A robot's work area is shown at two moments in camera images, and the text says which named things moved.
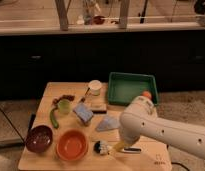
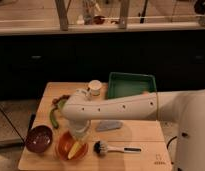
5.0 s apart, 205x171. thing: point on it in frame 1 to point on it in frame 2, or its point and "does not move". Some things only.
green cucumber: x=53 y=119 does not move
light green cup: x=64 y=106 does not move
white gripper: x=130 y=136 to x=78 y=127
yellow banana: x=121 y=145 to x=76 y=147
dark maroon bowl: x=38 y=139 does not move
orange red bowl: x=72 y=145 does not move
